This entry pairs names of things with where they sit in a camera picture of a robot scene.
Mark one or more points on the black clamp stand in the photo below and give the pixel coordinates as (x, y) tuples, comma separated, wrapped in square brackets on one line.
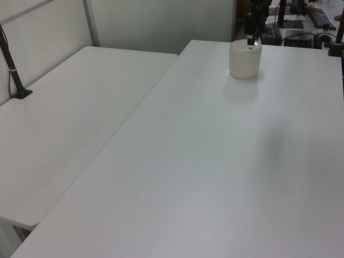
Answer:
[(337, 45)]

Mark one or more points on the grey table leg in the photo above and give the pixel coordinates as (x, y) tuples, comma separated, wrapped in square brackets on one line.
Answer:
[(12, 240)]

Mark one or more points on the black camera stand pole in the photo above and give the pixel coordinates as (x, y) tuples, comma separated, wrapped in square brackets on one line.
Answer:
[(13, 72)]

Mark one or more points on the brown flat board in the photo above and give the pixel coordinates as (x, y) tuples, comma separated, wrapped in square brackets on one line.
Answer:
[(275, 11)]

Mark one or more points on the black monitor stand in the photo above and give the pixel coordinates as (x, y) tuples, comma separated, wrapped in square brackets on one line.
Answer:
[(289, 22)]

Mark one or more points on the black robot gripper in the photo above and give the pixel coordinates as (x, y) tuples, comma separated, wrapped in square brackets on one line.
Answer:
[(259, 2)]

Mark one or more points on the black device with green part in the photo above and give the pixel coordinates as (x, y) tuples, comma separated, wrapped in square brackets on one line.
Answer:
[(272, 33)]

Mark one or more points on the black electronics box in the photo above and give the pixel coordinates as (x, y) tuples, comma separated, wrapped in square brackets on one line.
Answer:
[(299, 37)]

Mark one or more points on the black computer keyboard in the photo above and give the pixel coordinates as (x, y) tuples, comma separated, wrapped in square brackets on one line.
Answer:
[(321, 17)]

